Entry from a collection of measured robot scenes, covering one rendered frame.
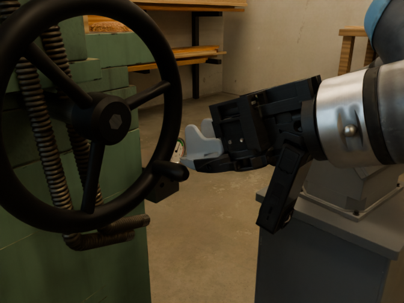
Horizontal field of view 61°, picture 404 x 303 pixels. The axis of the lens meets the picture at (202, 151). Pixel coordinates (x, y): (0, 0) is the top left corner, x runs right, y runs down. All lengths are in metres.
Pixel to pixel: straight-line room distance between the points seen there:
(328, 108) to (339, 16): 3.45
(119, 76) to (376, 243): 0.56
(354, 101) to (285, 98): 0.09
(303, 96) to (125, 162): 0.46
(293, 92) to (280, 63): 3.72
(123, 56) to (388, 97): 0.49
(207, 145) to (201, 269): 1.04
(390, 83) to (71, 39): 0.38
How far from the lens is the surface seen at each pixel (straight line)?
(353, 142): 0.32
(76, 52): 0.50
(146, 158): 0.81
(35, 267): 0.68
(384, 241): 0.71
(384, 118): 0.31
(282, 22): 4.07
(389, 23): 0.47
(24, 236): 0.64
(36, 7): 0.38
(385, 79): 0.32
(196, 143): 0.43
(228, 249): 1.53
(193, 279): 1.39
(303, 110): 0.34
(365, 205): 0.77
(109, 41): 0.66
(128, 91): 0.69
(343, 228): 0.72
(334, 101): 0.32
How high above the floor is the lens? 0.92
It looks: 21 degrees down
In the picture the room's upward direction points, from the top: straight up
